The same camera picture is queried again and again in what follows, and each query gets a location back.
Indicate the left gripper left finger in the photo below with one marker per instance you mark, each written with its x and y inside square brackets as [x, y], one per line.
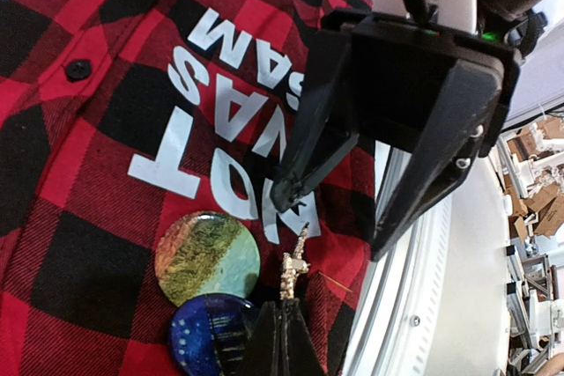
[261, 357]

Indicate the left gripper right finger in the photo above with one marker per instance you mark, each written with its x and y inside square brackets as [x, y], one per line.
[297, 352]

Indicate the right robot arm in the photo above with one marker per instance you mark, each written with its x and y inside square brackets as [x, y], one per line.
[509, 22]

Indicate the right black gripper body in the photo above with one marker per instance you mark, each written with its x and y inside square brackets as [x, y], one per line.
[398, 69]

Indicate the blue round badge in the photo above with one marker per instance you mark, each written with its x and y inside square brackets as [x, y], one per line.
[208, 334]

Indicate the red black plaid shirt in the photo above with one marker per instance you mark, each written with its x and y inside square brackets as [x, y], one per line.
[120, 117]

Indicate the green orange round badge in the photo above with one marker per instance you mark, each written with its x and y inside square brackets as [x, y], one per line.
[206, 252]

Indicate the cardboard box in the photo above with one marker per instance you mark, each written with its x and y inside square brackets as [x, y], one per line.
[533, 161]

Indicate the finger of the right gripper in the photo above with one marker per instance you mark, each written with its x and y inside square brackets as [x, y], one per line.
[325, 128]
[462, 125]

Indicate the aluminium front rail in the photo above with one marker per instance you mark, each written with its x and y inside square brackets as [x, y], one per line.
[393, 328]

